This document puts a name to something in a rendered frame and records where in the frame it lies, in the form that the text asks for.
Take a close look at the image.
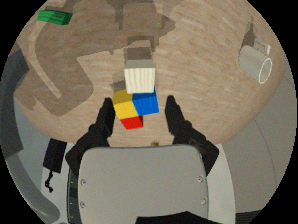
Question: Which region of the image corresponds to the yellow cube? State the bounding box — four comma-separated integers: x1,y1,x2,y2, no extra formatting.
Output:
112,89,138,119

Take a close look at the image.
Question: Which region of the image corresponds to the green rectangular bar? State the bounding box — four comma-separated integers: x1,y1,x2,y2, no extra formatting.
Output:
37,9,73,25

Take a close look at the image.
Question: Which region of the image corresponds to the blue cube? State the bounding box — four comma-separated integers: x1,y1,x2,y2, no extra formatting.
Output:
132,87,159,116

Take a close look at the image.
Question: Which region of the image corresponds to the beige mug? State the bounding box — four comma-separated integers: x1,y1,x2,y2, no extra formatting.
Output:
239,38,272,84

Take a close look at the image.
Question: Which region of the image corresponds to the red cube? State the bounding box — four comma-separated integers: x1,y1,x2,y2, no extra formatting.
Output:
120,115,143,130

